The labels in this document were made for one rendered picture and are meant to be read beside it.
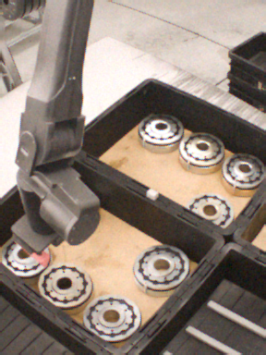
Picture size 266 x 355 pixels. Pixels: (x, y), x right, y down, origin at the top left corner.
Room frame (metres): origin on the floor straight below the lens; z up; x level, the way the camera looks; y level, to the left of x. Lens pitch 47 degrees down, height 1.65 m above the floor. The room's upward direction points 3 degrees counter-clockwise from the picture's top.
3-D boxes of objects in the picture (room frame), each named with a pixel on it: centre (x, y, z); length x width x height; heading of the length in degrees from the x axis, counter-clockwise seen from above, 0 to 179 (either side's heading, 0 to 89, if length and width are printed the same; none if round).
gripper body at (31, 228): (0.48, 0.13, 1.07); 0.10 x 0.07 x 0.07; 138
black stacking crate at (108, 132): (0.77, -0.11, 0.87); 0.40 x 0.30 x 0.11; 50
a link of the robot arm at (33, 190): (0.47, 0.13, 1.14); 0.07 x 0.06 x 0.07; 42
